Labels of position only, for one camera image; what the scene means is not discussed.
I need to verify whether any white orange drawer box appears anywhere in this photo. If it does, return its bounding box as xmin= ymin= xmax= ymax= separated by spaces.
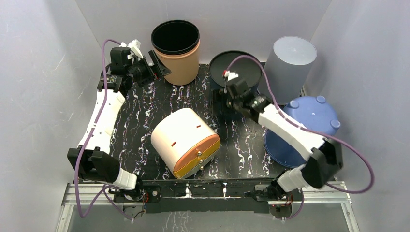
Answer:
xmin=151 ymin=108 xmax=221 ymax=179

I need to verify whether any aluminium frame rail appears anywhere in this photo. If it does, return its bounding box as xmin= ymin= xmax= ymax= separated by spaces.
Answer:
xmin=57 ymin=183 xmax=359 ymax=232

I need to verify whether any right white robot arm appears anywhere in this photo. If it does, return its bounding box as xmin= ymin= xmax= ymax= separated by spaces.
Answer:
xmin=211 ymin=79 xmax=343 ymax=200

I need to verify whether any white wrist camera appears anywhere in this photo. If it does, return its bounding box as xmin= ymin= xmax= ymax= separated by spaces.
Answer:
xmin=223 ymin=70 xmax=239 ymax=82
xmin=127 ymin=39 xmax=144 ymax=59

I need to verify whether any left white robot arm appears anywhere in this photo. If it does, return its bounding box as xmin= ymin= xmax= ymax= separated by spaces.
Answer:
xmin=67 ymin=46 xmax=171 ymax=201

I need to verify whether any dark navy bucket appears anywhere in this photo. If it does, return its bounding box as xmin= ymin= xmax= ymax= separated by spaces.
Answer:
xmin=209 ymin=50 xmax=263 ymax=120

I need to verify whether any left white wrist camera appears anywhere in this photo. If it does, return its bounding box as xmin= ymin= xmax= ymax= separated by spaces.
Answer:
xmin=127 ymin=39 xmax=144 ymax=59

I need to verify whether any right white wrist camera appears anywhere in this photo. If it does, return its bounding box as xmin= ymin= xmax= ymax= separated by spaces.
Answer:
xmin=223 ymin=70 xmax=239 ymax=82

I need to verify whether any tan bucket black rim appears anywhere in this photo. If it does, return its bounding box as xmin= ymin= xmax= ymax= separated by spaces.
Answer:
xmin=151 ymin=20 xmax=200 ymax=86

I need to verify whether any large grey container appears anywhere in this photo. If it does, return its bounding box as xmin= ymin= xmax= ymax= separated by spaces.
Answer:
xmin=258 ymin=36 xmax=317 ymax=105

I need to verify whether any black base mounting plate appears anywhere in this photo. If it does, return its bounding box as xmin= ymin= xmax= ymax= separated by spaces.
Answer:
xmin=109 ymin=178 xmax=302 ymax=217

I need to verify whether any blue plastic bucket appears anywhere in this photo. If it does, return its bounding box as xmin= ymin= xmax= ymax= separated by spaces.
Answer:
xmin=264 ymin=96 xmax=341 ymax=168

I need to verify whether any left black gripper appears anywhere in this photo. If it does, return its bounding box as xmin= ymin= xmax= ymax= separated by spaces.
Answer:
xmin=127 ymin=51 xmax=171 ymax=88

